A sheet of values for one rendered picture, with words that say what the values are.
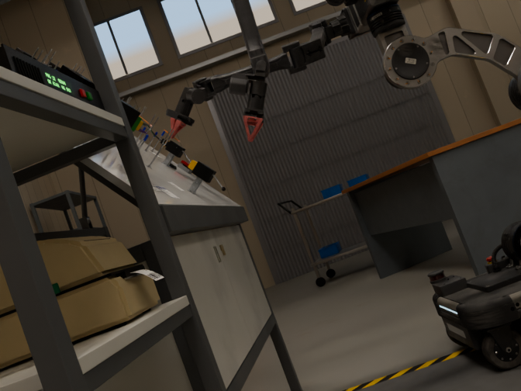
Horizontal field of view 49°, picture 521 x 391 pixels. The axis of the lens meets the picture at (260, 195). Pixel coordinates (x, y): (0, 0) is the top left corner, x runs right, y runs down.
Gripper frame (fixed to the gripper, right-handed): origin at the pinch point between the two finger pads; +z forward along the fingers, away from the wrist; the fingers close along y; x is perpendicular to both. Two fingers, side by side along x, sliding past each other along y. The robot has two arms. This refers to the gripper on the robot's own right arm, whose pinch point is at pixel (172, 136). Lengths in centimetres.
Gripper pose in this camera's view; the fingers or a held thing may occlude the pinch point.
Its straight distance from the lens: 227.6
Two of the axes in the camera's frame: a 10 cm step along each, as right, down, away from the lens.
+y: 9.1, 3.8, -1.7
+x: 1.5, 0.7, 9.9
